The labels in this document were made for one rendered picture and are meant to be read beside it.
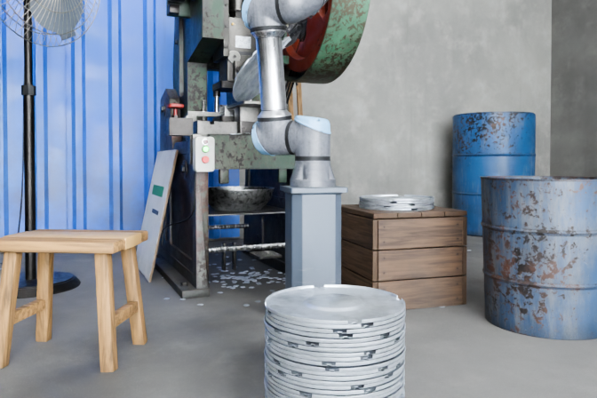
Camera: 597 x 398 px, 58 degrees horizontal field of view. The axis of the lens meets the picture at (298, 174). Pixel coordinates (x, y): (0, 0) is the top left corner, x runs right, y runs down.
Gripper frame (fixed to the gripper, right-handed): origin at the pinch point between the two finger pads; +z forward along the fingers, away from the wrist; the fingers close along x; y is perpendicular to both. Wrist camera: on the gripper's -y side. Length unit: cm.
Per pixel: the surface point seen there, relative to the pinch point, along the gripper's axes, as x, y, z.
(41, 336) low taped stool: 35, 80, 103
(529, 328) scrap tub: 135, 39, 4
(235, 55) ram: -14.8, -10.2, 14.5
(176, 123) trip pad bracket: -2, 20, 46
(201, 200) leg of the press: 26, 18, 61
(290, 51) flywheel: -13, -56, -1
